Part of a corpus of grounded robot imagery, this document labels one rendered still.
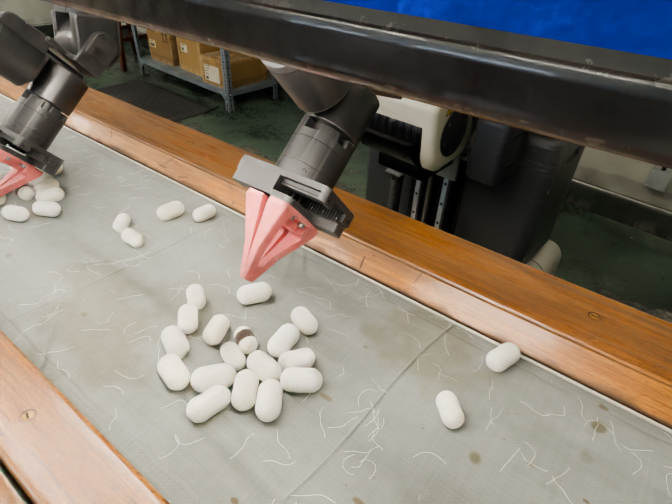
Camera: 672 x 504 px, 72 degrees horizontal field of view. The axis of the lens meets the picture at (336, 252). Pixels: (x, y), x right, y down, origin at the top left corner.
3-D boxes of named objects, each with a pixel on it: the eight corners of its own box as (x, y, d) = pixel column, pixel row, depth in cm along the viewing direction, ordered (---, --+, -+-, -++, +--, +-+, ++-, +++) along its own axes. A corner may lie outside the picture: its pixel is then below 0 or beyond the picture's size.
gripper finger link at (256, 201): (264, 292, 36) (322, 190, 37) (204, 257, 40) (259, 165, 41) (302, 310, 42) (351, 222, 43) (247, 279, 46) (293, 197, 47)
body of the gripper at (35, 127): (11, 148, 56) (45, 97, 56) (-27, 126, 60) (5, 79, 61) (58, 173, 61) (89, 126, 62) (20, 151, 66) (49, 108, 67)
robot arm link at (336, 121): (392, 107, 45) (346, 96, 48) (367, 57, 39) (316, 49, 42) (358, 167, 44) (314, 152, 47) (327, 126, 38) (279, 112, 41)
